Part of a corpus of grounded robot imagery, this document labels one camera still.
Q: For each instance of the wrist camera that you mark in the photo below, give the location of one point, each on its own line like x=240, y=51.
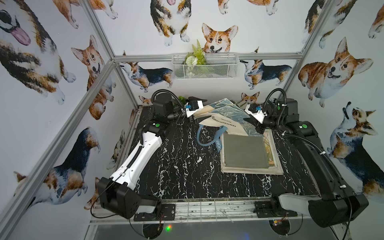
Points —
x=165, y=102
x=289, y=111

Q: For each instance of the cream canvas bag with photo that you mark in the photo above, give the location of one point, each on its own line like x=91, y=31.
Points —
x=252, y=171

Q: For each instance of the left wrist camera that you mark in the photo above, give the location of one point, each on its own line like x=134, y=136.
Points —
x=165, y=102

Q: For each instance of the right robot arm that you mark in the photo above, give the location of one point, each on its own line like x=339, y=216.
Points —
x=337, y=202

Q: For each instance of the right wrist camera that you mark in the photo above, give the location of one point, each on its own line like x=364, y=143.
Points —
x=289, y=111

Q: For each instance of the cream bag with blue print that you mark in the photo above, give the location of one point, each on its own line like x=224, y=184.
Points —
x=227, y=117

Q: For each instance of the fern and white flower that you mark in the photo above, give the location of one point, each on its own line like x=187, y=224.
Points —
x=195, y=62

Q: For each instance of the small potted green plant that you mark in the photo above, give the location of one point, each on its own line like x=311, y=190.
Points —
x=183, y=100

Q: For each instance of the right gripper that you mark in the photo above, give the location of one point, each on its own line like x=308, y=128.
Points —
x=260, y=128

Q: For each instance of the grey-green canvas bag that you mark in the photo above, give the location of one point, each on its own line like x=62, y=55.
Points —
x=246, y=152

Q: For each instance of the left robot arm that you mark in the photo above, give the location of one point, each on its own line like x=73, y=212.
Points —
x=117, y=193

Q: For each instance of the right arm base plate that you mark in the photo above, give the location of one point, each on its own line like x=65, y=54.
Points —
x=268, y=209

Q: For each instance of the white wire mesh basket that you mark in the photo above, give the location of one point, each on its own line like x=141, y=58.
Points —
x=219, y=66

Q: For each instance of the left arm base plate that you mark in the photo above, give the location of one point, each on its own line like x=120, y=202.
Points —
x=164, y=212

